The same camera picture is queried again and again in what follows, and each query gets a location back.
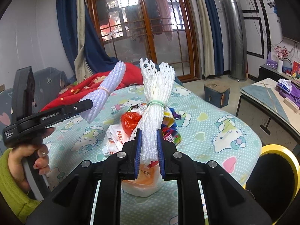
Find lilac foam net sleeve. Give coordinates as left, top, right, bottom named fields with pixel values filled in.
left=80, top=61, right=126, bottom=123

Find wooden glass door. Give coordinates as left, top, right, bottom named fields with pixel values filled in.
left=87, top=0, right=200, bottom=82

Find red plastic wrapper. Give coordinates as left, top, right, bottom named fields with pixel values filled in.
left=121, top=112, right=142, bottom=137

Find black tv cabinet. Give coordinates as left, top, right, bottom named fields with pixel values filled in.
left=258, top=65, right=300, bottom=86

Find purple bag on table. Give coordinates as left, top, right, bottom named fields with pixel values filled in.
left=277, top=78, right=300, bottom=108

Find coffee table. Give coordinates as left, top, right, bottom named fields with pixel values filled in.
left=236, top=78, right=299, bottom=150

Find blue small stool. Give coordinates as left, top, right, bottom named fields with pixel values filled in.
left=204, top=80, right=230, bottom=108

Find red blanket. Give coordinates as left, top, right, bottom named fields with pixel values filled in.
left=41, top=62, right=143, bottom=111

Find green left sleeve forearm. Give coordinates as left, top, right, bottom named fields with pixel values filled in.
left=1, top=148, right=41, bottom=224

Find black television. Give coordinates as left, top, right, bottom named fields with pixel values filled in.
left=274, top=0, right=299, bottom=43

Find yellow rimmed trash bin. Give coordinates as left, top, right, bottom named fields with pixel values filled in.
left=244, top=144, right=299, bottom=224

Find hello kitty bed sheet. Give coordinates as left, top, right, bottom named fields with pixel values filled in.
left=44, top=84, right=262, bottom=224

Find left hand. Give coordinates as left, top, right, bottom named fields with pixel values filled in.
left=8, top=140, right=50, bottom=194

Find white power strip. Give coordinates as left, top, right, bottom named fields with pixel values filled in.
left=284, top=97, right=299, bottom=113

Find silver tower air conditioner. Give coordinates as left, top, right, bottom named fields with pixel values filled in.
left=222, top=0, right=247, bottom=81

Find white foam net sleeve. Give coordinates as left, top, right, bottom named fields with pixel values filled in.
left=130, top=58, right=176, bottom=165

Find blue curtain left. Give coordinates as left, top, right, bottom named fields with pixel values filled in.
left=56, top=0, right=118, bottom=73

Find blue beige curtain right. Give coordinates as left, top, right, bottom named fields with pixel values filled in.
left=196, top=0, right=224, bottom=78

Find white vase red flowers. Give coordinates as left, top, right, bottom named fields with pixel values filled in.
left=274, top=46, right=290, bottom=73

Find colourful candy wrapper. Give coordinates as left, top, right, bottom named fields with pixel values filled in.
left=162, top=107, right=182, bottom=146

